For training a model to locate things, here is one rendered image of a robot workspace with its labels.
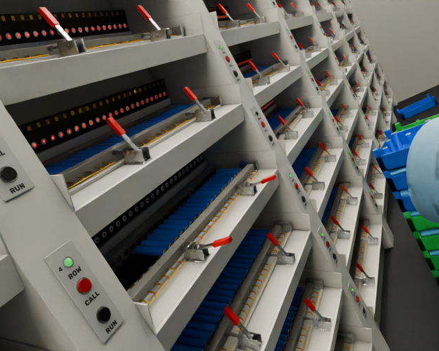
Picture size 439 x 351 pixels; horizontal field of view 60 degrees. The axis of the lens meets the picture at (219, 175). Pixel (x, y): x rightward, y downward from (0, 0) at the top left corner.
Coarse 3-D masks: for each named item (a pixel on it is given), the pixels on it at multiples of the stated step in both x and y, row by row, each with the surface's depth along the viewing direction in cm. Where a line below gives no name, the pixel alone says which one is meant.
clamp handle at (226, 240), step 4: (228, 236) 63; (216, 240) 64; (220, 240) 63; (224, 240) 62; (228, 240) 62; (196, 244) 65; (208, 244) 65; (212, 244) 64; (216, 244) 63; (220, 244) 63; (196, 248) 66; (200, 248) 65; (204, 248) 65
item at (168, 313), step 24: (216, 168) 109; (240, 168) 103; (264, 168) 103; (168, 192) 88; (264, 192) 91; (144, 216) 80; (240, 216) 79; (120, 240) 73; (240, 240) 78; (120, 264) 70; (192, 264) 65; (216, 264) 68; (168, 288) 60; (192, 288) 60; (144, 312) 50; (168, 312) 55; (192, 312) 60; (168, 336) 54
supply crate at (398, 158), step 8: (416, 128) 132; (400, 136) 137; (384, 144) 133; (408, 144) 135; (376, 152) 124; (392, 152) 121; (400, 152) 119; (376, 160) 125; (384, 160) 123; (392, 160) 122; (400, 160) 121; (384, 168) 125; (392, 168) 123
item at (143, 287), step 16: (240, 176) 94; (224, 192) 86; (208, 208) 80; (192, 224) 74; (176, 240) 69; (192, 240) 71; (176, 256) 66; (160, 272) 62; (144, 288) 58; (160, 288) 59
